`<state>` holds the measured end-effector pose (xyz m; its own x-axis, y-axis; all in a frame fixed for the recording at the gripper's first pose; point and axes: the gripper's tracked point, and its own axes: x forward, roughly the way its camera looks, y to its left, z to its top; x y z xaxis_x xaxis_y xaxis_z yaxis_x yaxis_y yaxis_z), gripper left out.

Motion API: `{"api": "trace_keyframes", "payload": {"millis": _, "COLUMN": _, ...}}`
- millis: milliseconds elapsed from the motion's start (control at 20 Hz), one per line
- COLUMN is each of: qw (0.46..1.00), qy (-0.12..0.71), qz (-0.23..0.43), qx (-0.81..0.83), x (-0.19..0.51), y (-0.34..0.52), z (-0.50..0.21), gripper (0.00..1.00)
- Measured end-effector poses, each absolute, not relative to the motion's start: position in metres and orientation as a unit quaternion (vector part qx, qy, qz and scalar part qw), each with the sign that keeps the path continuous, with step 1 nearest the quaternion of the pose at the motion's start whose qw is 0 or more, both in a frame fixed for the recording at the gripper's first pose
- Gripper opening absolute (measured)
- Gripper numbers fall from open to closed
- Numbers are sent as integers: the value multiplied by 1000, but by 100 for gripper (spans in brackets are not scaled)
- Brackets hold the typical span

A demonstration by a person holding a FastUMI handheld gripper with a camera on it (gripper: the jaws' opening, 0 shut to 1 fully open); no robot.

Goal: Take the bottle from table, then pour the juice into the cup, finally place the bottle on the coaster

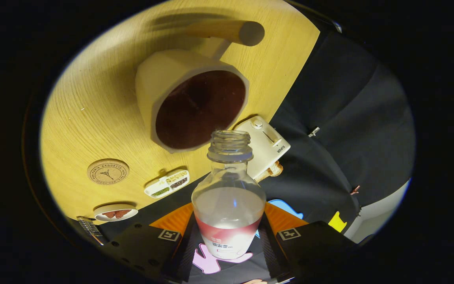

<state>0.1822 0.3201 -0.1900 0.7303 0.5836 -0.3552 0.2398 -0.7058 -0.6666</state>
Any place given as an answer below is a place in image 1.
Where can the cream toaster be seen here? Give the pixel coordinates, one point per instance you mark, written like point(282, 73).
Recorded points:
point(268, 152)

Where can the white divided tray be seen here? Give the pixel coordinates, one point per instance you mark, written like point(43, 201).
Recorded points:
point(168, 183)

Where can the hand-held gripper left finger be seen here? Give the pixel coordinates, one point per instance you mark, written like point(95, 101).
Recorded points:
point(181, 256)

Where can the brown meat piece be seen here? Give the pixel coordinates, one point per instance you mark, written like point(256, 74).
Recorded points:
point(123, 213)
point(109, 214)

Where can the clear juice bottle pink label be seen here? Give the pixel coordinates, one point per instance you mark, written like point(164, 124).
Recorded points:
point(229, 213)

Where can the toast slice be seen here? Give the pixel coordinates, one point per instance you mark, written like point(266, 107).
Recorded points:
point(270, 171)

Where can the wooden table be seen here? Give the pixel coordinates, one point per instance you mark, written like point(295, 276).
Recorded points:
point(93, 110)

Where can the silver clip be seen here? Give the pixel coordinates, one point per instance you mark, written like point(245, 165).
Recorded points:
point(313, 131)

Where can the red clip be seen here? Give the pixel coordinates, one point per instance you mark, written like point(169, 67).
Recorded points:
point(355, 190)

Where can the white round plate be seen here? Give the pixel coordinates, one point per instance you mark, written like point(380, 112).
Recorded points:
point(101, 216)

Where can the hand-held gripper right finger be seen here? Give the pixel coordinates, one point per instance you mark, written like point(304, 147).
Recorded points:
point(274, 252)

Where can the round cork coaster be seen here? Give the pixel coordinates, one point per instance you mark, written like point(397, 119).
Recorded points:
point(108, 171)

